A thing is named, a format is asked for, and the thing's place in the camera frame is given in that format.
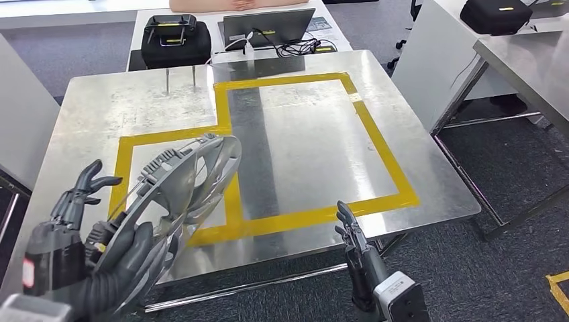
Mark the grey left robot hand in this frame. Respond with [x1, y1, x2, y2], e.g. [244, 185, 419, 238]
[22, 159, 154, 297]

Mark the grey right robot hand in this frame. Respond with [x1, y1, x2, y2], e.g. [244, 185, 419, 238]
[334, 201, 390, 312]

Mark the silver plastic wheel hubcap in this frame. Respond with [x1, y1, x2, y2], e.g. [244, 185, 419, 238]
[94, 133, 244, 314]

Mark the stainless steel workbench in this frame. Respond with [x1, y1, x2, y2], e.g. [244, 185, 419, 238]
[0, 50, 482, 312]

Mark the black office chair base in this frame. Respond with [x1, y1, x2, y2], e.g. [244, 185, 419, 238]
[386, 39, 407, 70]

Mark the white desk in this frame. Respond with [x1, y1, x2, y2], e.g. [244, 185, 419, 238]
[125, 0, 353, 72]

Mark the black carry bag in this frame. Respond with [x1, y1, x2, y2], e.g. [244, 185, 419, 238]
[141, 14, 213, 70]

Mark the white long counter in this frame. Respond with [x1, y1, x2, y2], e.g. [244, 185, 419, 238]
[0, 0, 170, 30]

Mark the printed paper sheet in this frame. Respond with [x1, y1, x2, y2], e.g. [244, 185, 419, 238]
[307, 17, 332, 32]

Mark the stainless steel table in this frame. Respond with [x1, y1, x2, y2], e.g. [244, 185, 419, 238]
[391, 0, 569, 243]

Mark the black laptop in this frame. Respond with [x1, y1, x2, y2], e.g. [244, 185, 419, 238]
[223, 7, 317, 50]

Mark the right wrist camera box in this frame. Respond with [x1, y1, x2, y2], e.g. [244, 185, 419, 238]
[373, 271, 431, 322]

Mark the black cable bundle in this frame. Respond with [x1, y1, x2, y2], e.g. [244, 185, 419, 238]
[253, 28, 339, 58]

